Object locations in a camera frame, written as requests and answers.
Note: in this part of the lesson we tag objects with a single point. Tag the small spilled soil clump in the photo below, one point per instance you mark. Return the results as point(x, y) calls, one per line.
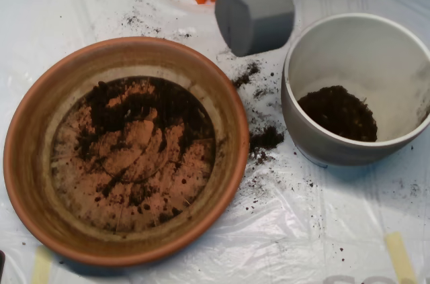
point(243, 79)

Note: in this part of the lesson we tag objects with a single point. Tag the long beige tape strip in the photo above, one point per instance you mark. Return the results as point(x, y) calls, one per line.
point(399, 257)

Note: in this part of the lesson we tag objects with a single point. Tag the dark soil pile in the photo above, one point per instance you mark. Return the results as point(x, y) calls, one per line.
point(111, 109)

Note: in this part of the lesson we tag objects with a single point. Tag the faded beige tape strip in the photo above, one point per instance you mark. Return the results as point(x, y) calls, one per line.
point(42, 267)

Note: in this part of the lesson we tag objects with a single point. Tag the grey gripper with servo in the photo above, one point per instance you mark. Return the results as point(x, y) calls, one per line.
point(256, 23)

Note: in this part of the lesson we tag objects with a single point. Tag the terracotta saucer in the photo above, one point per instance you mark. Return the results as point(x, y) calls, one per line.
point(33, 163)

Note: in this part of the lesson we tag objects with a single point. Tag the clear plastic sheet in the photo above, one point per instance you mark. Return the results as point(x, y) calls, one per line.
point(302, 223)

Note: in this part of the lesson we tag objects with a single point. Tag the dark object at edge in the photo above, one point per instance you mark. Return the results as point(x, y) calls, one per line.
point(2, 264)

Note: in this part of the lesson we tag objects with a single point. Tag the white ceramic pot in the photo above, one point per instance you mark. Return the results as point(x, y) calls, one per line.
point(319, 153)

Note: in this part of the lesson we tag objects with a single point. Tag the large spilled soil clump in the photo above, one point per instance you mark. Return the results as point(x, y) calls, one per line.
point(265, 138)

